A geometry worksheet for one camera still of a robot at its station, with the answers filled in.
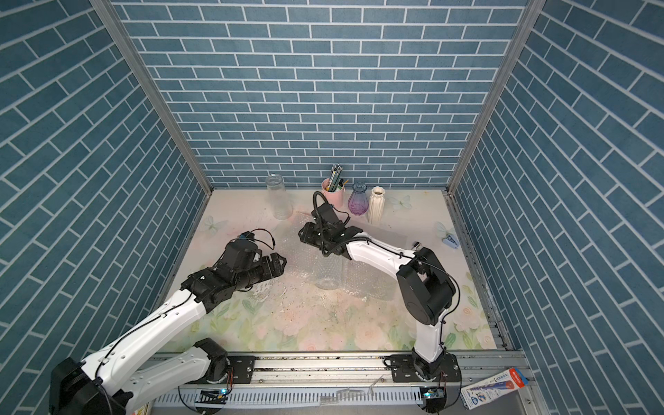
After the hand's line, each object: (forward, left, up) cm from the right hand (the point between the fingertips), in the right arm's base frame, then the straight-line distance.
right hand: (302, 235), depth 87 cm
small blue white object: (+11, -56, -13) cm, 58 cm away
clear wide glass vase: (-10, -10, -6) cm, 15 cm away
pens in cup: (+30, -8, -3) cm, 31 cm away
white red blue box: (-37, -59, -14) cm, 71 cm away
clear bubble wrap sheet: (-3, 0, -14) cm, 14 cm away
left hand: (-12, +3, +1) cm, 13 cm away
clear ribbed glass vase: (+26, +17, -13) cm, 34 cm away
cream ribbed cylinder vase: (+18, -25, -2) cm, 31 cm away
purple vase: (+23, -18, -6) cm, 30 cm away
